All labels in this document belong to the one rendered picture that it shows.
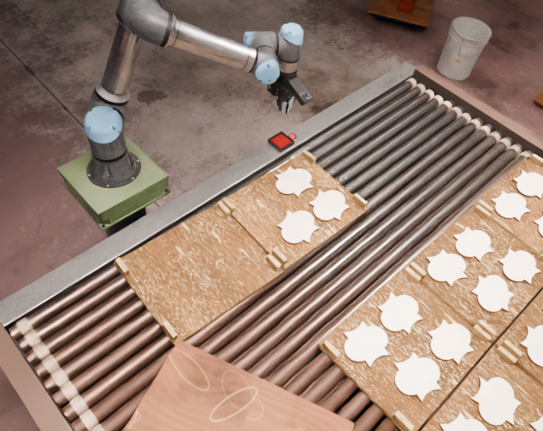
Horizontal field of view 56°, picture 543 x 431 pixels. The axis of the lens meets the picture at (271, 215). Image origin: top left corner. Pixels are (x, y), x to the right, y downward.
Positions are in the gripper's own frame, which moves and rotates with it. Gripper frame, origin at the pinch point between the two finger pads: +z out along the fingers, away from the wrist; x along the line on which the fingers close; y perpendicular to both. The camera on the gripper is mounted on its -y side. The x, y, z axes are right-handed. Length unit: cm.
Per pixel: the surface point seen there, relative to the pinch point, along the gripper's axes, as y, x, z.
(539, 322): -110, -8, 13
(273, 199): -20.4, 23.5, 12.6
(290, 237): -36.5, 30.8, 11.5
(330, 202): -34.7, 8.9, 11.5
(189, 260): -22, 62, 13
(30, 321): -9, 109, 14
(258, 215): -22.6, 32.4, 12.6
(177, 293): -29, 72, 13
